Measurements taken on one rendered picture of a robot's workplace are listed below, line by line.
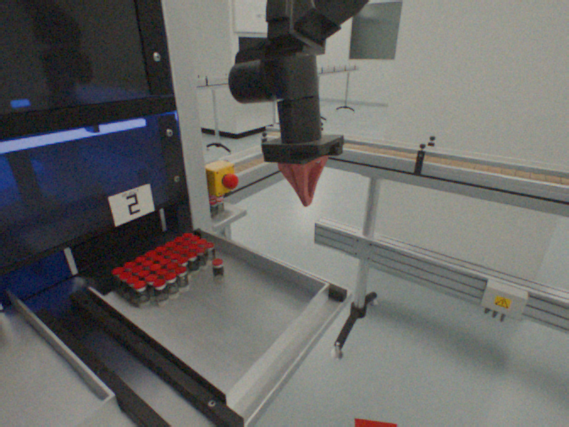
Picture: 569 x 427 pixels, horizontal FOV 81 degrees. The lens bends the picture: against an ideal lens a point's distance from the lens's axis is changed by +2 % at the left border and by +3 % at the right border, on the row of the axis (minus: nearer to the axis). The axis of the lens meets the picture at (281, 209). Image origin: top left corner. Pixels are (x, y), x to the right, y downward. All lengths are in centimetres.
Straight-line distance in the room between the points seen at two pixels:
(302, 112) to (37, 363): 52
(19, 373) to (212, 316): 27
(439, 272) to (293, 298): 92
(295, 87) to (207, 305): 40
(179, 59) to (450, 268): 118
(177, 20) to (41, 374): 63
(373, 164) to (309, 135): 91
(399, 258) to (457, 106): 80
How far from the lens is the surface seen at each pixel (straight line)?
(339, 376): 165
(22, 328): 72
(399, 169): 131
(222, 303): 63
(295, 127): 44
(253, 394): 51
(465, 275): 145
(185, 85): 75
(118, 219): 70
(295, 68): 43
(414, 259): 146
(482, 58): 183
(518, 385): 190
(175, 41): 74
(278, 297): 63
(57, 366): 62
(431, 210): 200
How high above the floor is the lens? 129
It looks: 26 degrees down
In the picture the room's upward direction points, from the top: straight up
